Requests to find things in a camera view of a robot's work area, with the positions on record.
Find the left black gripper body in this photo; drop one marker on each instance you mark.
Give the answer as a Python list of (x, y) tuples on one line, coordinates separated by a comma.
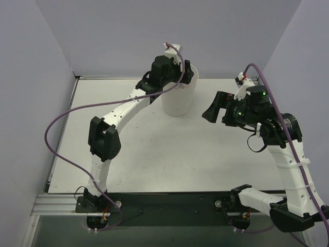
[(178, 71)]

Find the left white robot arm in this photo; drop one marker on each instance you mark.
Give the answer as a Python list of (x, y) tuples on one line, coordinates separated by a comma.
[(103, 137)]

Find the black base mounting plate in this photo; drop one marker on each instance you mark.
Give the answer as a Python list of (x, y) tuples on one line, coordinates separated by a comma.
[(164, 209)]

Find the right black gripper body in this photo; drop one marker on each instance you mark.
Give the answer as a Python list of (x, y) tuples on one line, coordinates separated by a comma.
[(225, 109)]

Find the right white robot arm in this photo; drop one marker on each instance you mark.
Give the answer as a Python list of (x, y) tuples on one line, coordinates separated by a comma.
[(282, 137)]

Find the aluminium frame rail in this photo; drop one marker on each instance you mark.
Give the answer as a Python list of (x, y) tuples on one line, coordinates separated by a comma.
[(51, 205)]

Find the white cylindrical waste bin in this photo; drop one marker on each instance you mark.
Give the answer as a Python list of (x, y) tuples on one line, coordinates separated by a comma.
[(177, 101)]

